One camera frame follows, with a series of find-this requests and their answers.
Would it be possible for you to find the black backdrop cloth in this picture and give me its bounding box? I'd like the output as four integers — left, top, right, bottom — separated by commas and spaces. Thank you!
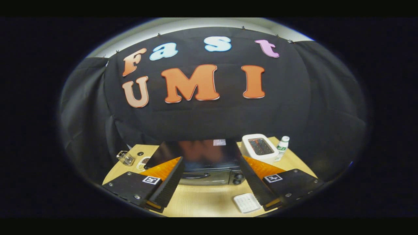
59, 26, 368, 183

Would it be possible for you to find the white rectangular plate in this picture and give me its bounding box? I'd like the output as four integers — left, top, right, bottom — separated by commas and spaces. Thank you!
233, 193, 262, 214

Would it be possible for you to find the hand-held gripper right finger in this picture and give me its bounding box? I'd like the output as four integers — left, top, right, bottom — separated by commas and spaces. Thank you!
238, 155, 324, 212

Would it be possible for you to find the black toaster oven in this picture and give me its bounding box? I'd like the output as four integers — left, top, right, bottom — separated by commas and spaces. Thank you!
144, 139, 246, 186

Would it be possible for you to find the small white green-label bottle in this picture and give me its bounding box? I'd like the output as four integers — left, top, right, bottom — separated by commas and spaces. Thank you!
274, 136, 290, 162

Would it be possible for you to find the white pop-up toaster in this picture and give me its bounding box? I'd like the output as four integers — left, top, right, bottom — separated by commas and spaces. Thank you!
241, 133, 279, 165

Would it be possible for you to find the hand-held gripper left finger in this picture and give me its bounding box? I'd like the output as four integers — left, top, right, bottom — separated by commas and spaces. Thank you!
102, 156, 186, 213

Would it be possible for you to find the metal wire basket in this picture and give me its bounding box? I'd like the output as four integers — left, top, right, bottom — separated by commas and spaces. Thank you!
116, 150, 135, 166

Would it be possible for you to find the small white condiment dish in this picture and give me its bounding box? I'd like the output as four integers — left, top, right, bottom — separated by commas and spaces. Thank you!
136, 156, 151, 171

